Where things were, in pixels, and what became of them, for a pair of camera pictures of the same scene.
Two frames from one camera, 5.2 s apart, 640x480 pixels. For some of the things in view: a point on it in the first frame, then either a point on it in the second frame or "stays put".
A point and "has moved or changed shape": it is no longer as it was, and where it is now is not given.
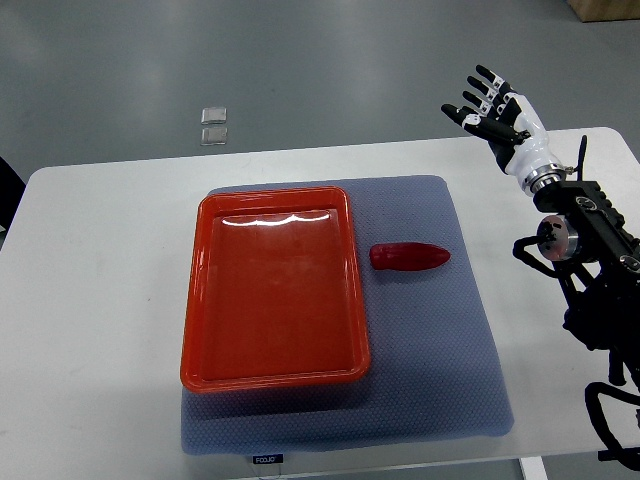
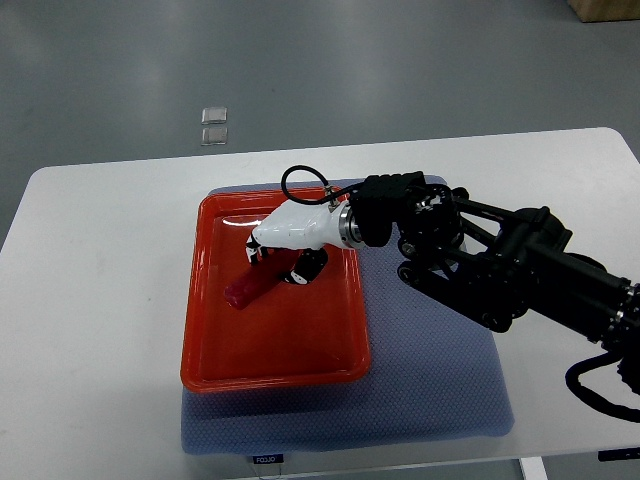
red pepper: (406, 256) has moved or changed shape
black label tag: (268, 458) stays put
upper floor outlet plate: (213, 116) stays put
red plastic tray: (273, 292) stays put
